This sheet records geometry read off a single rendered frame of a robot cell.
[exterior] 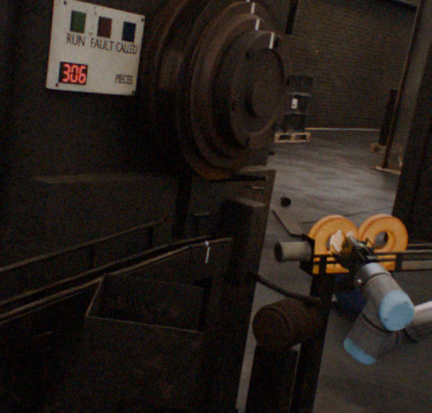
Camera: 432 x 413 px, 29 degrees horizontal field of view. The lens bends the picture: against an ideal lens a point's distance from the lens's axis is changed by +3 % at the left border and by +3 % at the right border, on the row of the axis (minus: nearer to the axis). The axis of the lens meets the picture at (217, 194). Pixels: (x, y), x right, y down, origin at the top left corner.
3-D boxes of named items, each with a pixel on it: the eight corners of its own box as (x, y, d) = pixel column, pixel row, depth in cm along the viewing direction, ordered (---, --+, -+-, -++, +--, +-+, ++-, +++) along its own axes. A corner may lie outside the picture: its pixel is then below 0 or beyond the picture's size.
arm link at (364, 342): (384, 363, 217) (407, 327, 213) (361, 372, 209) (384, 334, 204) (356, 339, 222) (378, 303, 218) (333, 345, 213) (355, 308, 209)
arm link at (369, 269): (386, 300, 217) (353, 298, 214) (377, 289, 221) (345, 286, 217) (397, 273, 213) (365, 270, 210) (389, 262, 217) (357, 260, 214)
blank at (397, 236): (357, 214, 238) (363, 217, 235) (403, 212, 243) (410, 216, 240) (352, 265, 241) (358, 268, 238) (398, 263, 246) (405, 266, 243)
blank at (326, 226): (309, 216, 232) (314, 218, 229) (356, 214, 238) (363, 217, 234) (305, 267, 235) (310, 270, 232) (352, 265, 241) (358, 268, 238)
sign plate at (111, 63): (45, 87, 168) (54, -4, 165) (127, 94, 190) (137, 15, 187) (53, 89, 167) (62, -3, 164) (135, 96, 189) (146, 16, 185)
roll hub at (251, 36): (204, 146, 187) (224, 23, 182) (265, 145, 210) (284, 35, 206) (224, 151, 184) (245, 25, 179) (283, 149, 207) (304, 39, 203)
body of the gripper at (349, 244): (367, 235, 226) (387, 260, 216) (356, 260, 230) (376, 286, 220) (342, 233, 223) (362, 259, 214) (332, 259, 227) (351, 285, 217)
